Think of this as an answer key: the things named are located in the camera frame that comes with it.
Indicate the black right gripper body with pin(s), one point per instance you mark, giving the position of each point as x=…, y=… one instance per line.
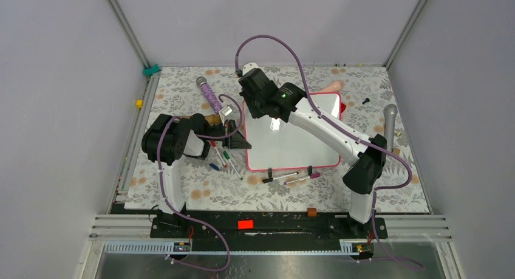
x=254, y=106

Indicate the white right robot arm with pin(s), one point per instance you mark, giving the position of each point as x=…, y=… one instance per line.
x=289, y=103

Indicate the red capped marker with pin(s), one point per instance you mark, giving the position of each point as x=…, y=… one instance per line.
x=218, y=153

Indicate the green corner clamp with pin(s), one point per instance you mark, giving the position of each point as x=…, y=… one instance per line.
x=148, y=72

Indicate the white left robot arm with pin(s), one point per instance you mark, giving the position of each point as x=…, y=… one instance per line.
x=171, y=139

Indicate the black capped marker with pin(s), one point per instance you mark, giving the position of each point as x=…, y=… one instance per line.
x=271, y=179

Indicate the floral patterned mat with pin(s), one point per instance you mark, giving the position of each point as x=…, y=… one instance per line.
x=208, y=189

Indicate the red tape label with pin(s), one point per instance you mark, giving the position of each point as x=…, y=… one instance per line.
x=245, y=224

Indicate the silver toy microphone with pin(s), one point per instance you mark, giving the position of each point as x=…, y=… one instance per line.
x=390, y=113

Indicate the pink framed whiteboard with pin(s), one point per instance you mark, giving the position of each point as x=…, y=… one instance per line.
x=282, y=146

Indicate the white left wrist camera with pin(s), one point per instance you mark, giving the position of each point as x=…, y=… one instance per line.
x=225, y=112

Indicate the green capped marker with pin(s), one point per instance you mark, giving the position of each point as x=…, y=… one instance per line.
x=229, y=160

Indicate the brown small block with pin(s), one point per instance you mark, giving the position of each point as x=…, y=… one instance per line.
x=311, y=212

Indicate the purple capped marker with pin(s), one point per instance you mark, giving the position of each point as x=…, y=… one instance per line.
x=311, y=176

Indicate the purple glitter microphone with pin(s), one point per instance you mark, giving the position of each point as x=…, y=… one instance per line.
x=208, y=93

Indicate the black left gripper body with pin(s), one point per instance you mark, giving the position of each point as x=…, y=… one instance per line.
x=216, y=130

